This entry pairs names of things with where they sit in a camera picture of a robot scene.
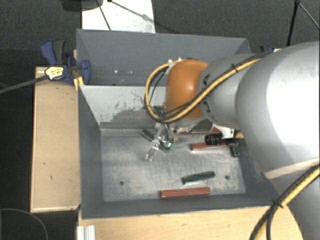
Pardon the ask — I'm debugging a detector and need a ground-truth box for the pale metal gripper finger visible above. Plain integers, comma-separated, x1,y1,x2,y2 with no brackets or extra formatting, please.
149,143,162,162
144,138,159,161

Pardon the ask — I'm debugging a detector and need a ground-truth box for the grey metal bin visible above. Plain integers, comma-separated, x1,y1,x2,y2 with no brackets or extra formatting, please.
75,28,279,220

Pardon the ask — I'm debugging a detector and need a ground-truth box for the red-brown flat block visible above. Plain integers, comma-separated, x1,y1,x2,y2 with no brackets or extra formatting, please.
159,187,211,199
189,142,232,152

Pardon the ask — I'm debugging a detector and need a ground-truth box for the pale wood board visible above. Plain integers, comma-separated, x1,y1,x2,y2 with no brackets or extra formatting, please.
29,66,82,214

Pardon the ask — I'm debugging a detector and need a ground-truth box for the black cylinder on white bracket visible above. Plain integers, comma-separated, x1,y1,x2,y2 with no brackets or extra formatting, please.
203,127,245,147

